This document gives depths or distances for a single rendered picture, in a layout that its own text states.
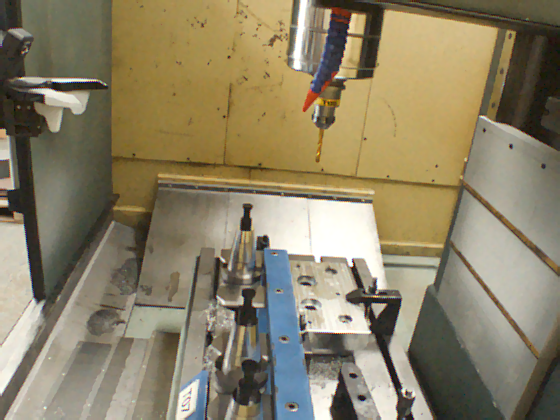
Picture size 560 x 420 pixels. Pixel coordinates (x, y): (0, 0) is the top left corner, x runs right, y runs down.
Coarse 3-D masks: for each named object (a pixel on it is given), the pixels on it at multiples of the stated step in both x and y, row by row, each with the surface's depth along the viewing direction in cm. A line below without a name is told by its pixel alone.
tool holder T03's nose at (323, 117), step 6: (318, 108) 85; (324, 108) 85; (330, 108) 85; (312, 114) 87; (318, 114) 85; (324, 114) 85; (330, 114) 85; (318, 120) 85; (324, 120) 85; (330, 120) 86; (318, 126) 87; (324, 126) 86
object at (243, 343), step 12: (240, 324) 50; (252, 324) 50; (240, 336) 50; (252, 336) 50; (228, 348) 51; (240, 348) 50; (252, 348) 51; (228, 360) 52; (240, 360) 51; (228, 372) 52; (240, 372) 51
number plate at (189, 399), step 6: (192, 384) 87; (198, 384) 86; (186, 390) 87; (192, 390) 86; (180, 396) 87; (186, 396) 86; (192, 396) 84; (180, 402) 86; (186, 402) 84; (192, 402) 82; (180, 408) 84; (186, 408) 82; (192, 408) 81; (180, 414) 83; (186, 414) 81
